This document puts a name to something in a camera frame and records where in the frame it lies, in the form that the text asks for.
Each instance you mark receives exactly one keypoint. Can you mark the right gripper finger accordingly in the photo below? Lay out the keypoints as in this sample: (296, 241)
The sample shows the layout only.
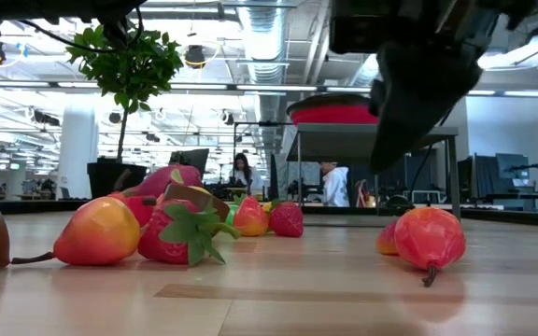
(377, 91)
(423, 93)

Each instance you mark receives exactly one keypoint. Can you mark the red collapsible bowl grey rim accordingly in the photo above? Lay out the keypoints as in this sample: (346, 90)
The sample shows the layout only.
(329, 114)

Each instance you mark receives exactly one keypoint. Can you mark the pink toy dragon fruit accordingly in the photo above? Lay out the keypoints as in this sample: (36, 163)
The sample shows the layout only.
(166, 179)

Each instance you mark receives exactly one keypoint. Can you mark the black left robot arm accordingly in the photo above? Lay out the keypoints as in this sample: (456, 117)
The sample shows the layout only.
(26, 7)

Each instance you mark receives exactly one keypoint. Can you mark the red orange round toy fruit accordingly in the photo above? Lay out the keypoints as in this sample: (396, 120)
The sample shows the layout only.
(140, 210)

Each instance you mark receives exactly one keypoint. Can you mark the green potted tree black pot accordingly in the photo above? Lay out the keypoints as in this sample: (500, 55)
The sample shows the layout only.
(129, 70)

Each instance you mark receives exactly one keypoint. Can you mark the grey perforated metal shelf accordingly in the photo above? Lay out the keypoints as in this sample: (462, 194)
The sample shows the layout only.
(334, 140)

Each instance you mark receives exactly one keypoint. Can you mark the dark computer monitor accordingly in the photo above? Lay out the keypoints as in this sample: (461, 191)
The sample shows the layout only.
(512, 165)

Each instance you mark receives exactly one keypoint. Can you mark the white column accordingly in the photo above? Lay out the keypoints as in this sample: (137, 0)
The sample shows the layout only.
(77, 149)

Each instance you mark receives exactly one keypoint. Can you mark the red orange toy pear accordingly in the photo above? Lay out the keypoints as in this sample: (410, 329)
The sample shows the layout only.
(430, 238)

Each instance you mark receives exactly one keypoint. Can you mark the red toy strawberry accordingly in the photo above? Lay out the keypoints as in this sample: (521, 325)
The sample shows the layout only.
(287, 220)
(166, 242)

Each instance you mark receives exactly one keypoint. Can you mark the black computer monitor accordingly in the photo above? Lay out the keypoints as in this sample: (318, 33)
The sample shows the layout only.
(192, 159)

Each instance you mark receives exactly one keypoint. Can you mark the orange red toy peach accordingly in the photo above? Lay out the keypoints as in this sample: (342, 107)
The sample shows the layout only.
(250, 219)

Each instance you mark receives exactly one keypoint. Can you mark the yellow toy lemon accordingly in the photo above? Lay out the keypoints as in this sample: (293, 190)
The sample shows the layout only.
(201, 189)

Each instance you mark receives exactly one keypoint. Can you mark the green toy pear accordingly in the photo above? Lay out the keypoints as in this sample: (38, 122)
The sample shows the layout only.
(230, 214)

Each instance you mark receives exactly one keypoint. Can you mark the yellow red toy pear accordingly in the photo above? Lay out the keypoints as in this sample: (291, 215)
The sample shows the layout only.
(98, 233)

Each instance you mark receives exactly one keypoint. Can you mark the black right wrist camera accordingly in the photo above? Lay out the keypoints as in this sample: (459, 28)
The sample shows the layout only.
(358, 35)

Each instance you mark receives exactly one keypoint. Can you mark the silver ventilation duct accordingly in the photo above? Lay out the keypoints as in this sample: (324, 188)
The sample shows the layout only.
(264, 37)

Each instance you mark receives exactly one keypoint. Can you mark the black aluminium table frame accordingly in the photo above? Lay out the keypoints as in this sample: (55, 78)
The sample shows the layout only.
(40, 206)

